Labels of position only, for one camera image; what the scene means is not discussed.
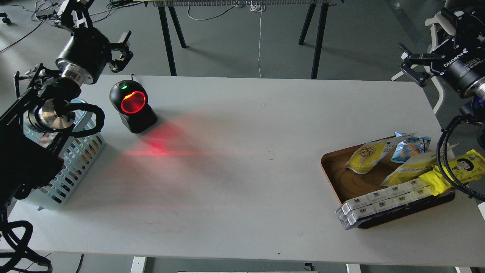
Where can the white snack box stack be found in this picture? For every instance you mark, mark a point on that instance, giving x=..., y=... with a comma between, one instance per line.
x=371, y=206

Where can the yellow white snack pouch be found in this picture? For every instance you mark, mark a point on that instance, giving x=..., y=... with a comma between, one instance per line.
x=411, y=169

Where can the blue snack packet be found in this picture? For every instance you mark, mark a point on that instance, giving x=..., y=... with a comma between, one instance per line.
x=410, y=146

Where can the yellow chickpea snack pouch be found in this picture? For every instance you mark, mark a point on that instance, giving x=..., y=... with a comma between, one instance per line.
x=369, y=154

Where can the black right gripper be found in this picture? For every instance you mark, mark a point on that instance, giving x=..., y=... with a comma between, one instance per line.
x=460, y=62

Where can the black trestle table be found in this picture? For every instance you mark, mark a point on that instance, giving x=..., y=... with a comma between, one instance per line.
x=237, y=42

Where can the yellow cartoon snack bag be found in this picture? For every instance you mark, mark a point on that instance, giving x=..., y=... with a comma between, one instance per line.
x=466, y=168

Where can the light blue plastic basket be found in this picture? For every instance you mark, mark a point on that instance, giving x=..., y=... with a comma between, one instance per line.
x=79, y=155

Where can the black barcode scanner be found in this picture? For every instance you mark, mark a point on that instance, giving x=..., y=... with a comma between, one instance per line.
x=131, y=100

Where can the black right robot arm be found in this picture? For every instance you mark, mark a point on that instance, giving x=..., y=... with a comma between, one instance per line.
x=417, y=66

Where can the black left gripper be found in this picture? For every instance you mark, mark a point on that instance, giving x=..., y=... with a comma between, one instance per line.
x=88, y=48

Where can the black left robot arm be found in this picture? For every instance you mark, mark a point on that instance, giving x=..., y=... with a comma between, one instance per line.
x=42, y=122

